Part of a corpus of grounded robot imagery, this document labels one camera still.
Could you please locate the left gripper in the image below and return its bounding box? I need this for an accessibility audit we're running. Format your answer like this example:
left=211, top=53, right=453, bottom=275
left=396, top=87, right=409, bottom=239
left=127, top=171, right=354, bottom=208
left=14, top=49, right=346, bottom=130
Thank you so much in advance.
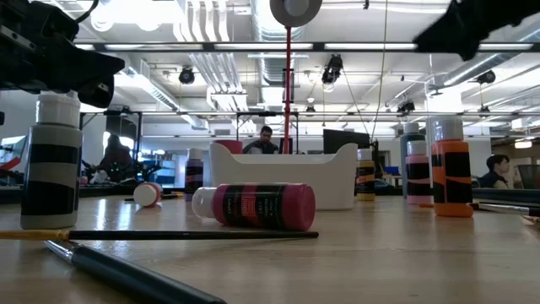
left=0, top=0, right=126, bottom=109

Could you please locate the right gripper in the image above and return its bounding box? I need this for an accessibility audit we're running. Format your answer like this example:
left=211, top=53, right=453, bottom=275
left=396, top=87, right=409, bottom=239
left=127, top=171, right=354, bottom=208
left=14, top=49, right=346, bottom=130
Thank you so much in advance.
left=413, top=0, right=540, bottom=62

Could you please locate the grey paint bottle black label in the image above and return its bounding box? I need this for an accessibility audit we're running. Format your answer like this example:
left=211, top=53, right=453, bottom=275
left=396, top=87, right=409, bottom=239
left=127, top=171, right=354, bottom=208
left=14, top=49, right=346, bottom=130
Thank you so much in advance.
left=19, top=90, right=84, bottom=231

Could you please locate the large dark teal paint bottle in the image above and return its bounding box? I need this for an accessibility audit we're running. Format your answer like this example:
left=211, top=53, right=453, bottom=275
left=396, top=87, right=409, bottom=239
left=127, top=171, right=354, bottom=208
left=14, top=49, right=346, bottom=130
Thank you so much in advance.
left=399, top=122, right=428, bottom=198

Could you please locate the purple paint bottle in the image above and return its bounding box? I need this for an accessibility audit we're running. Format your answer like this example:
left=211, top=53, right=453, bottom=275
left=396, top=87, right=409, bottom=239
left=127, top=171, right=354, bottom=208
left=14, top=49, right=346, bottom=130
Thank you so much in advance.
left=184, top=147, right=205, bottom=202

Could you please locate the dark paintbrush orange end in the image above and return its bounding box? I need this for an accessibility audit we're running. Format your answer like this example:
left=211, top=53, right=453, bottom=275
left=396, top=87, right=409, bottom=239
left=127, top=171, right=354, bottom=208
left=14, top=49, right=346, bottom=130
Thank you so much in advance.
left=123, top=192, right=186, bottom=203

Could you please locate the yellow paint bottle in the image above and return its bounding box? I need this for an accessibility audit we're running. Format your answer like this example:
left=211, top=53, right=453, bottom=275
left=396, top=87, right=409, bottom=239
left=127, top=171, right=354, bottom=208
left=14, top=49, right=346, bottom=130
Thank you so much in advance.
left=355, top=148, right=376, bottom=202

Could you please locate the pink paint bottle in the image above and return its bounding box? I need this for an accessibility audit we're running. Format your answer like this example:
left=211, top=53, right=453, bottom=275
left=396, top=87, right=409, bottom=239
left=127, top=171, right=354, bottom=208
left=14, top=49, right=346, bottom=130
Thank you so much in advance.
left=405, top=139, right=435, bottom=206

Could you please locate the black paintbrush yellow ferrule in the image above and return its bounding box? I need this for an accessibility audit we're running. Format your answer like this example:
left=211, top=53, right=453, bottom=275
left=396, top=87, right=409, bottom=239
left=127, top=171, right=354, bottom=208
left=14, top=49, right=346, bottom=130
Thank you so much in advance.
left=0, top=229, right=320, bottom=242

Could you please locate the orange paint bottle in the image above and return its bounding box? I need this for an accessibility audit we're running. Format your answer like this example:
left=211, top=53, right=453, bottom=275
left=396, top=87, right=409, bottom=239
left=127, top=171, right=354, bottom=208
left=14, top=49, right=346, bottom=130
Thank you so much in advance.
left=430, top=117, right=475, bottom=219

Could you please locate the thin black paintbrush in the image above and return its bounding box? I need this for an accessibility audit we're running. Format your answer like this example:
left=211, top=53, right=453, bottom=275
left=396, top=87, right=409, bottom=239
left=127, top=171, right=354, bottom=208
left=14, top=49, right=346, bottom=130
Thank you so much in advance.
left=418, top=201, right=540, bottom=217

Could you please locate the magenta paint bottle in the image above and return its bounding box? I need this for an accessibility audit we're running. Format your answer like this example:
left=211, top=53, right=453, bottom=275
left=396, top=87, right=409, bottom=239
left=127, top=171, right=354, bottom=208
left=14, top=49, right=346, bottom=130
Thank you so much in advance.
left=192, top=182, right=317, bottom=232

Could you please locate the red paint bottle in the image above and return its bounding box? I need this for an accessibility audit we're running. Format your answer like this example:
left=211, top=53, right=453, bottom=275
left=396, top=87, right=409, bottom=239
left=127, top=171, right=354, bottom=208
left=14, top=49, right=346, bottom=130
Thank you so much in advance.
left=132, top=182, right=164, bottom=209

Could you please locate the person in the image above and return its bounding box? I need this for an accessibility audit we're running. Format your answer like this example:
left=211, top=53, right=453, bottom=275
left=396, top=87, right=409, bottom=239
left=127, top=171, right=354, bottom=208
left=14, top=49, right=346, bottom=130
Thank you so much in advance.
left=242, top=125, right=280, bottom=155
left=97, top=133, right=136, bottom=185
left=478, top=154, right=512, bottom=190

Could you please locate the tilted background screen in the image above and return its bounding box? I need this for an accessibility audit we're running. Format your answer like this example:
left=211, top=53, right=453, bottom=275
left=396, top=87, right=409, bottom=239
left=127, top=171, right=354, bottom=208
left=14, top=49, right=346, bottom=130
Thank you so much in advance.
left=0, top=134, right=27, bottom=170

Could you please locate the black background monitor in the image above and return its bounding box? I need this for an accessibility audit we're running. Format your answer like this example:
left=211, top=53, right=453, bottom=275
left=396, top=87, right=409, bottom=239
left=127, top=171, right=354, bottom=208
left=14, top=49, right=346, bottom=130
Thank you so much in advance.
left=322, top=128, right=371, bottom=155

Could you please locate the white plastic bin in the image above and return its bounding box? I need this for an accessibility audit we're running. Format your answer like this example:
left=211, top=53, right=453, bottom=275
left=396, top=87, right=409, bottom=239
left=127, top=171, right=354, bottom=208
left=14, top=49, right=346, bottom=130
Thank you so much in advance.
left=208, top=142, right=359, bottom=211

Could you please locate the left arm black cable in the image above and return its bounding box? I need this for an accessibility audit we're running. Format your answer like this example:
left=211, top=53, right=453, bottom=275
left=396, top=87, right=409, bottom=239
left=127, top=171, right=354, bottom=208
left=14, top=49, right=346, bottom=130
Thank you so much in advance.
left=74, top=0, right=100, bottom=23

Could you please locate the hanging ceiling cord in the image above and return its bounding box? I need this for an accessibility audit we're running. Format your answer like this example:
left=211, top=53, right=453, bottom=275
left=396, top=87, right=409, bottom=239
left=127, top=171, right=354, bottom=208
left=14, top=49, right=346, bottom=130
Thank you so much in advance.
left=370, top=0, right=389, bottom=143

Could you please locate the black background workstation frame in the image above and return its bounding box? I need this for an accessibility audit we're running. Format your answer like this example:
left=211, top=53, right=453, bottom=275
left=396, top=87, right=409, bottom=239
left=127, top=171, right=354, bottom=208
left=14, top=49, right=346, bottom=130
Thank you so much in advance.
left=78, top=110, right=540, bottom=155

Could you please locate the black aluminium rig frame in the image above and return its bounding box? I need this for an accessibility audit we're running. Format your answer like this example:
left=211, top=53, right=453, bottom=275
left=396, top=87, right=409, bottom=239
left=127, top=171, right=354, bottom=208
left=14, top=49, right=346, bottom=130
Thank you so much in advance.
left=0, top=41, right=540, bottom=204

